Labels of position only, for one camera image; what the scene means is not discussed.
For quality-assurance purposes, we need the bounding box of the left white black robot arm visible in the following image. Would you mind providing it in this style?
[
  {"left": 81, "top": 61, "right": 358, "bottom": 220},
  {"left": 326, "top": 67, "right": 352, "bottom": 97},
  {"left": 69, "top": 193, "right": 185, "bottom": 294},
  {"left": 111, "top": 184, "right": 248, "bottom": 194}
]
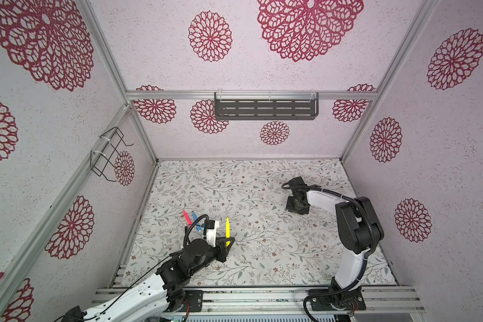
[{"left": 57, "top": 237, "right": 235, "bottom": 321}]

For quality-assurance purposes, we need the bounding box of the blue highlighter pen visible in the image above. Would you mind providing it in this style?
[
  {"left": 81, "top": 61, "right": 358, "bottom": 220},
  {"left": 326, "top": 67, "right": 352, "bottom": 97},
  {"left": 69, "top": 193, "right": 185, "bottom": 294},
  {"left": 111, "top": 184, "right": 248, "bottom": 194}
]
[{"left": 192, "top": 211, "right": 202, "bottom": 232}]

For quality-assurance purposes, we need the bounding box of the yellow highlighter pen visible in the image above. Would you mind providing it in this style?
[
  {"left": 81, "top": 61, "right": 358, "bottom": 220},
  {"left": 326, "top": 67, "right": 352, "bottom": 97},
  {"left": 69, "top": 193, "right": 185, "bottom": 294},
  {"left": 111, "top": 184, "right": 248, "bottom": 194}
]
[{"left": 225, "top": 217, "right": 231, "bottom": 247}]

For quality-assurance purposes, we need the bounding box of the dark metal wall shelf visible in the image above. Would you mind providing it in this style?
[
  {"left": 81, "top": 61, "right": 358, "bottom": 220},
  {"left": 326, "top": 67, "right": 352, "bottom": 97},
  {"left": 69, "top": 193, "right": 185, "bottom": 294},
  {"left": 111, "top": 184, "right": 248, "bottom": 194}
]
[{"left": 213, "top": 93, "right": 319, "bottom": 121}]

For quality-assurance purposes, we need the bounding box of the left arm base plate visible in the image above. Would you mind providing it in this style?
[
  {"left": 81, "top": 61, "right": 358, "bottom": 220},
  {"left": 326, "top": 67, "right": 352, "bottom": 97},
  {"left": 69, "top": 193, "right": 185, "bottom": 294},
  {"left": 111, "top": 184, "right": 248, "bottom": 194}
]
[{"left": 176, "top": 290, "right": 204, "bottom": 313}]

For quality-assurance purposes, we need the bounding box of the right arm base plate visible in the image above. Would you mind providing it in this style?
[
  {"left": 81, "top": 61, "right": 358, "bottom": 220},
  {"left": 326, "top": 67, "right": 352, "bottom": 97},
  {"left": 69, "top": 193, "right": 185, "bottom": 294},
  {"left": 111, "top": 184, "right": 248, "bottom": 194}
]
[{"left": 308, "top": 287, "right": 366, "bottom": 311}]

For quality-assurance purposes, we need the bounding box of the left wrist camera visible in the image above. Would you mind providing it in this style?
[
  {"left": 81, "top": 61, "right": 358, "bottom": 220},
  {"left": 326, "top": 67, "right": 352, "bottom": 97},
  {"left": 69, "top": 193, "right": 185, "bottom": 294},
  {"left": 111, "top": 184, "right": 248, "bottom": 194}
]
[{"left": 204, "top": 220, "right": 219, "bottom": 248}]

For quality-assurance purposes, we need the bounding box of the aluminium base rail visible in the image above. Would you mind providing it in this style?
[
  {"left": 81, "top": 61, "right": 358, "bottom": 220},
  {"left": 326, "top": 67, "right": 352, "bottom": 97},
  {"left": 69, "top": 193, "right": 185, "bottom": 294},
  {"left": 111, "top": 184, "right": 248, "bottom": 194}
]
[{"left": 92, "top": 285, "right": 425, "bottom": 317}]

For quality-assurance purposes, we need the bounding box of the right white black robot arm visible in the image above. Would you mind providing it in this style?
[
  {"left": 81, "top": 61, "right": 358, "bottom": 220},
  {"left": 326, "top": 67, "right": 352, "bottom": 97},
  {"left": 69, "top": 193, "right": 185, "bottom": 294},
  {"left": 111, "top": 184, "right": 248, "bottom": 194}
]
[{"left": 281, "top": 177, "right": 385, "bottom": 295}]

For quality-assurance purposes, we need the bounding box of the pink highlighter pen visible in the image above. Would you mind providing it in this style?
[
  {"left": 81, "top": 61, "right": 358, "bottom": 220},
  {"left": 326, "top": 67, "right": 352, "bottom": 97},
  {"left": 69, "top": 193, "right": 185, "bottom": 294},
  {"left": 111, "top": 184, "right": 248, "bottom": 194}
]
[{"left": 182, "top": 211, "right": 193, "bottom": 226}]

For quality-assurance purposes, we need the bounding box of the black wire wall basket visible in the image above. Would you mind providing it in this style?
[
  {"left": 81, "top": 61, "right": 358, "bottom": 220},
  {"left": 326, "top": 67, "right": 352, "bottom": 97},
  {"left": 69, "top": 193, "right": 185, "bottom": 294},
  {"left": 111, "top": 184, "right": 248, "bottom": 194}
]
[{"left": 89, "top": 126, "right": 133, "bottom": 182}]

